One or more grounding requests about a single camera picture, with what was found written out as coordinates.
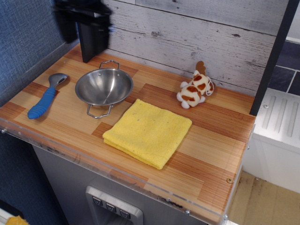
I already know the white ribbed cabinet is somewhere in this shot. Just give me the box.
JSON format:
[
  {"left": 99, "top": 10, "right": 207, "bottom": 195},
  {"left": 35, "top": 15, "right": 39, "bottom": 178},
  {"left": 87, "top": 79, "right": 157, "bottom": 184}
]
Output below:
[{"left": 243, "top": 89, "right": 300, "bottom": 193}]

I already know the dark left upright post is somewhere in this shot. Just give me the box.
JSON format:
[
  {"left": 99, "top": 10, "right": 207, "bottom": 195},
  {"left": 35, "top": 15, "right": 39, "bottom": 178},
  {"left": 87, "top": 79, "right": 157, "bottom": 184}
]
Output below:
[{"left": 77, "top": 23, "right": 104, "bottom": 63}]

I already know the silver dispenser button panel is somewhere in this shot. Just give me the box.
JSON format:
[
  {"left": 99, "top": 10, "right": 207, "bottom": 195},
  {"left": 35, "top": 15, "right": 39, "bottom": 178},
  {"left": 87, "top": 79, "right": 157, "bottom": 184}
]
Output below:
[{"left": 85, "top": 186, "right": 144, "bottom": 225}]

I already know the dark right upright post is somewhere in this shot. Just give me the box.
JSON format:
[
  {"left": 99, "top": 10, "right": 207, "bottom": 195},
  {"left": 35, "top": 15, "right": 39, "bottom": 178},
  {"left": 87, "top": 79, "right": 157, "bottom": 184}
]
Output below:
[{"left": 249, "top": 0, "right": 300, "bottom": 116}]

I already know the small steel wok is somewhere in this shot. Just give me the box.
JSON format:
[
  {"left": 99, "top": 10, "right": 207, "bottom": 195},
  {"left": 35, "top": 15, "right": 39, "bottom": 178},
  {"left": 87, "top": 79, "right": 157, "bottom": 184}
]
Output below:
[{"left": 75, "top": 60, "right": 134, "bottom": 119}]

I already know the blue handled ice cream scoop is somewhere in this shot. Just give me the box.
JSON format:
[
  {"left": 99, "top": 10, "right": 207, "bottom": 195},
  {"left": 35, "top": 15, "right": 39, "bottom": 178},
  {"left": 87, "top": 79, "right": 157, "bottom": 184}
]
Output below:
[{"left": 27, "top": 73, "right": 68, "bottom": 120}]

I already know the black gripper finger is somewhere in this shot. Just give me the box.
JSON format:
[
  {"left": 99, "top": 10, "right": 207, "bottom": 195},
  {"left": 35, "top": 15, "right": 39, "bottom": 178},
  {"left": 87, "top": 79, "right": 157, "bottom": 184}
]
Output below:
[
  {"left": 57, "top": 17, "right": 77, "bottom": 43},
  {"left": 92, "top": 17, "right": 112, "bottom": 55}
]

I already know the clear acrylic edge guard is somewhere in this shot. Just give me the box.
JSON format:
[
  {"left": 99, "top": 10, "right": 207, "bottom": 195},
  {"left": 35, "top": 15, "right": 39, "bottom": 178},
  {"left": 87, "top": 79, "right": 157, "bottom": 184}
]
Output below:
[{"left": 0, "top": 113, "right": 255, "bottom": 225}]

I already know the dark upright post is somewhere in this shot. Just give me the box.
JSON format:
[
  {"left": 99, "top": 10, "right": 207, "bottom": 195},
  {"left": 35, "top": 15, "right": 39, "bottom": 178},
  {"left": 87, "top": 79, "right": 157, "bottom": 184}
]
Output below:
[
  {"left": 249, "top": 0, "right": 300, "bottom": 116},
  {"left": 77, "top": 23, "right": 104, "bottom": 63}
]

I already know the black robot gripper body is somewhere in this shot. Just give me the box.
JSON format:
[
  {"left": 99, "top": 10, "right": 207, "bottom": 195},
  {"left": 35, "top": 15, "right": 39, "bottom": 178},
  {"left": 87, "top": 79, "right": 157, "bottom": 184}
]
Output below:
[{"left": 53, "top": 0, "right": 112, "bottom": 23}]

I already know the yellow object at corner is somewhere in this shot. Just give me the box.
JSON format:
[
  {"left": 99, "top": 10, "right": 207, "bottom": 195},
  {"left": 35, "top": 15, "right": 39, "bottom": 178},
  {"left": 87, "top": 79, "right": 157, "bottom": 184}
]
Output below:
[{"left": 5, "top": 216, "right": 29, "bottom": 225}]

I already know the folded yellow cloth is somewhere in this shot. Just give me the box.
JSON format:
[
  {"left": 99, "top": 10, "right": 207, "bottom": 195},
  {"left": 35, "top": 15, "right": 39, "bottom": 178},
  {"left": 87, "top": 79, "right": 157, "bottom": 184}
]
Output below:
[{"left": 103, "top": 99, "right": 192, "bottom": 170}]

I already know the plush shrimp toy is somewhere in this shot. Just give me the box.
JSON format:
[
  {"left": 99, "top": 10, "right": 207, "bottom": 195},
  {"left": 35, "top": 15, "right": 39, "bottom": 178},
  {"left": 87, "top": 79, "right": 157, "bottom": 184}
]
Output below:
[{"left": 177, "top": 61, "right": 215, "bottom": 109}]

